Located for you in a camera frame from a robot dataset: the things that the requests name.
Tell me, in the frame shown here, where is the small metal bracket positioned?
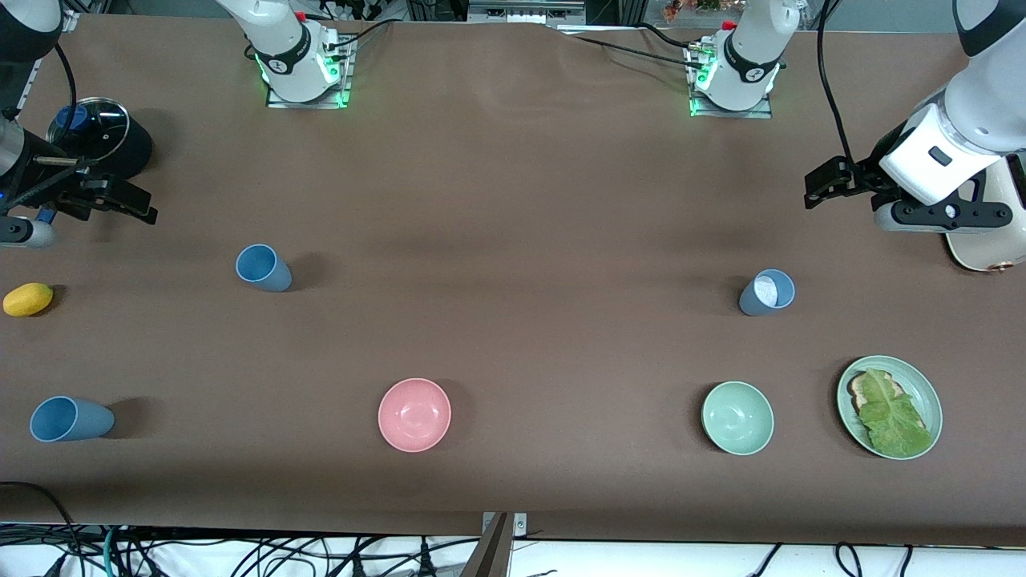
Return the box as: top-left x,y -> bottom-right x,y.
482,512 -> 528,538

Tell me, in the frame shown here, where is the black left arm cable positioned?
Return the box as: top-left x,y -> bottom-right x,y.
816,0 -> 855,165

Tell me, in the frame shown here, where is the yellow lemon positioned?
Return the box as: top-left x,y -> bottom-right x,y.
2,282 -> 55,317

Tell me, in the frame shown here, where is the black looped cable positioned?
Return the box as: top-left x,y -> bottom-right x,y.
0,480 -> 81,554

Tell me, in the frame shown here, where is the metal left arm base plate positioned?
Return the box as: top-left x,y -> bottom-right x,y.
688,40 -> 775,119

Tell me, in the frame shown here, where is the mint green plate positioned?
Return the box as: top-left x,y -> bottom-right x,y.
837,355 -> 943,461

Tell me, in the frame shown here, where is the aluminium frame rail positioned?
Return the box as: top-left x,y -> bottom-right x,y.
467,0 -> 587,26

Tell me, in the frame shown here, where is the pink bowl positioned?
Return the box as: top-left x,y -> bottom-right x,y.
378,378 -> 452,454

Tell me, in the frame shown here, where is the black right base cable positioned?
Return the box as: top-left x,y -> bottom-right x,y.
324,19 -> 395,54

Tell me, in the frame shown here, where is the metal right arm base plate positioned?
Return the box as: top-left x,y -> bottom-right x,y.
265,35 -> 354,110

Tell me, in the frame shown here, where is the blue plastic cup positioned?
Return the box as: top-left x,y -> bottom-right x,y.
235,244 -> 293,293
29,396 -> 116,443
737,268 -> 797,317

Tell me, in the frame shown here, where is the glass lid with blue knob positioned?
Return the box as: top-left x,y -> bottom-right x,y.
47,97 -> 131,163

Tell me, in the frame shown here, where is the toast slice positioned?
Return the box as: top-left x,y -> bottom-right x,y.
848,370 -> 931,434

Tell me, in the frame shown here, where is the black pot with blue handle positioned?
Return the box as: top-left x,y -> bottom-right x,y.
36,96 -> 154,224

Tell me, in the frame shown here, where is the green lettuce leaf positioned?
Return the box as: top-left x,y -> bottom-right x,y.
858,369 -> 935,456

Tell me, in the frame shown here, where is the cream coloured appliance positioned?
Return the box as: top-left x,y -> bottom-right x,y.
943,151 -> 1026,274

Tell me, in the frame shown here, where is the aluminium table edge rail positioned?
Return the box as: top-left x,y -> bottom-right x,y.
22,11 -> 81,91

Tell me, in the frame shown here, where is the black cable on table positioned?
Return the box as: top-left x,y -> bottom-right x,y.
559,22 -> 709,71

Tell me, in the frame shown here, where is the mint green bowl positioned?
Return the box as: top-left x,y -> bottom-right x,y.
701,381 -> 775,456

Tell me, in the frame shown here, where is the dark slanted strut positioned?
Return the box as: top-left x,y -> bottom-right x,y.
460,513 -> 514,577

